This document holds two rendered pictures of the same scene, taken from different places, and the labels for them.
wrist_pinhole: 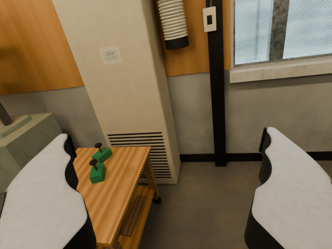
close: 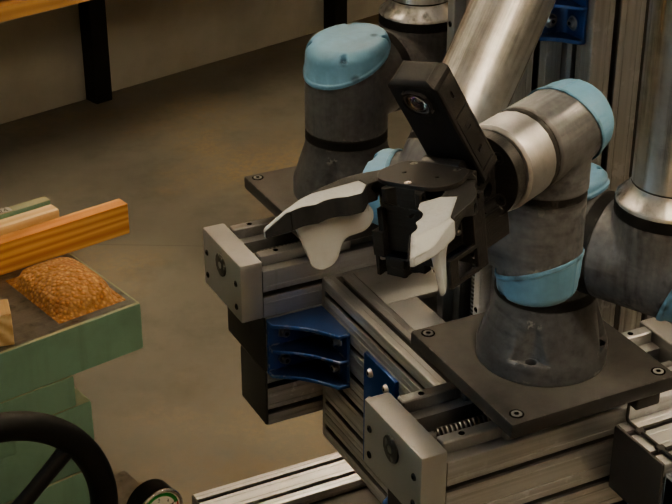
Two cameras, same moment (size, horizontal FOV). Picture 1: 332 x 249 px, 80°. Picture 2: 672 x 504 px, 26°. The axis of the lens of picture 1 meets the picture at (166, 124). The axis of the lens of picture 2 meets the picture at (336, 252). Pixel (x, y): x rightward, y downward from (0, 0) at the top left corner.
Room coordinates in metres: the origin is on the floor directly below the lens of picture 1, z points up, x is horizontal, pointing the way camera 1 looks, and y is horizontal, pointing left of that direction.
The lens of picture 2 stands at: (0.88, 0.50, 1.70)
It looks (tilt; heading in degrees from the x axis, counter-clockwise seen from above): 28 degrees down; 213
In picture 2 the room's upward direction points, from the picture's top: straight up
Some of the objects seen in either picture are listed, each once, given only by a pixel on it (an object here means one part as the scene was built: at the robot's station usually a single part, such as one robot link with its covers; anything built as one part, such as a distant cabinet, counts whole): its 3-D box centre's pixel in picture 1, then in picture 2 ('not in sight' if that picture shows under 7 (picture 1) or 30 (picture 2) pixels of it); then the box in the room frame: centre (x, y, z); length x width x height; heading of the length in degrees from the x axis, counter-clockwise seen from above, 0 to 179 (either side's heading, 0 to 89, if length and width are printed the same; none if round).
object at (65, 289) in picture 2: not in sight; (64, 279); (-0.17, -0.54, 0.91); 0.12 x 0.09 x 0.03; 72
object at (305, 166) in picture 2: not in sight; (346, 158); (-0.71, -0.51, 0.87); 0.15 x 0.15 x 0.10
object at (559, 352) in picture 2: not in sight; (543, 315); (-0.46, -0.08, 0.87); 0.15 x 0.15 x 0.10
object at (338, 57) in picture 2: not in sight; (350, 79); (-0.72, -0.51, 0.98); 0.13 x 0.12 x 0.14; 164
